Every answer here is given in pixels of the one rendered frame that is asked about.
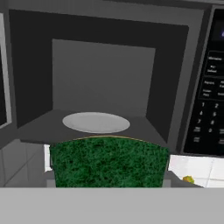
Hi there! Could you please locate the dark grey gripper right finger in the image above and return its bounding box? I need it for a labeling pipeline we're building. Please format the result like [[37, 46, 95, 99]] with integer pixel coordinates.
[[161, 170, 206, 189]]

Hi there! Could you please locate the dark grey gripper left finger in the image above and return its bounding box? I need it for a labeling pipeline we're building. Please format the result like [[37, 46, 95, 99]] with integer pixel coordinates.
[[17, 170, 57, 189]]

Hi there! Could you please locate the green scouring sponge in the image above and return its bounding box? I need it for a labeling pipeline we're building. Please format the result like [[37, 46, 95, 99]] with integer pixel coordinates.
[[48, 135, 171, 189]]

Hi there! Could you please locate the microwave oven door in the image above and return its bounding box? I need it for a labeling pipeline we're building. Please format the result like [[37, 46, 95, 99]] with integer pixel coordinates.
[[0, 0, 15, 151]]

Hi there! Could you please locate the dark grey microwave oven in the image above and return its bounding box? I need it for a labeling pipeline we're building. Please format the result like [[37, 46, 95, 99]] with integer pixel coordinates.
[[5, 0, 224, 158]]

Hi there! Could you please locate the small yellow green object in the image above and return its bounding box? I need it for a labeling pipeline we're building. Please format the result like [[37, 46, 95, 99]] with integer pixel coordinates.
[[182, 174, 196, 185]]

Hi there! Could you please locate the white round turntable plate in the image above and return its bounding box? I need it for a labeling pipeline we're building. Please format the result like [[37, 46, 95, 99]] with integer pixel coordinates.
[[61, 111, 131, 135]]

